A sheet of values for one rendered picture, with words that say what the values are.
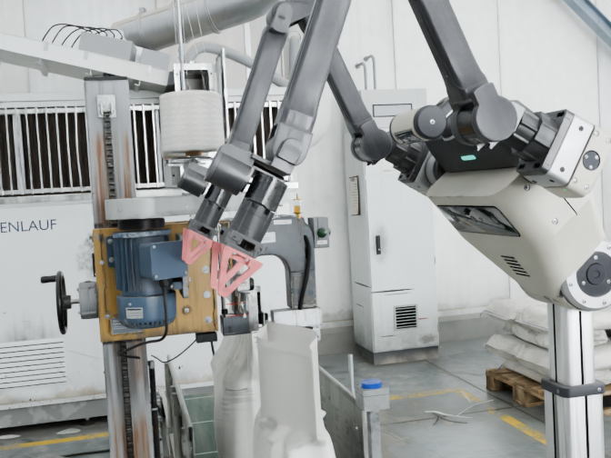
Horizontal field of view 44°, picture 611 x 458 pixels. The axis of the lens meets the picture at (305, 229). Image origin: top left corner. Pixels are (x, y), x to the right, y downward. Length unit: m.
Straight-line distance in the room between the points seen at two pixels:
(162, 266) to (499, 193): 0.84
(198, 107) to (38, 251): 3.05
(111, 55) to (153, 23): 0.35
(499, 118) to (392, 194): 4.63
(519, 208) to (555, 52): 5.91
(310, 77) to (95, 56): 3.41
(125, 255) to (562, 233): 1.05
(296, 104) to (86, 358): 3.88
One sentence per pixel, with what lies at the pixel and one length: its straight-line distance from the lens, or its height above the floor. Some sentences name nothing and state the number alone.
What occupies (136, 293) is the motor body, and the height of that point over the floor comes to 1.17.
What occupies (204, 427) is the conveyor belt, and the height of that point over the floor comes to 0.38.
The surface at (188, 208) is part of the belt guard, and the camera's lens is 1.98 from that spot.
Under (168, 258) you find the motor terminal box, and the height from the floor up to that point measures 1.26.
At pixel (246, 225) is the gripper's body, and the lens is 1.18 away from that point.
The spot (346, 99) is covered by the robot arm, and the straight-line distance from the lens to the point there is 1.87.
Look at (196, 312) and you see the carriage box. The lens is 2.16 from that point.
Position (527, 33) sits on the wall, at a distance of 7.27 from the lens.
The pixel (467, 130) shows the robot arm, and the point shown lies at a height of 1.50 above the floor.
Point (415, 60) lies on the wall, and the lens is 6.74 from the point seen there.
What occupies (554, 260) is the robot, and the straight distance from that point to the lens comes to 1.60.
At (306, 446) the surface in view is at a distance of 1.83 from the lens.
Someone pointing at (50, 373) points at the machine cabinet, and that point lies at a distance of 4.98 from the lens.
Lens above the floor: 1.41
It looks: 3 degrees down
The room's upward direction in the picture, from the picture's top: 3 degrees counter-clockwise
